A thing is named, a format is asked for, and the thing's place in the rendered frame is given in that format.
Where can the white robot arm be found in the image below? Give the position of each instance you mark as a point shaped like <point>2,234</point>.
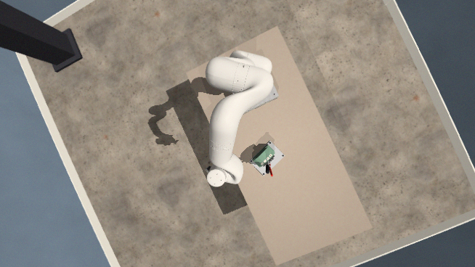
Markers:
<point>250,85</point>

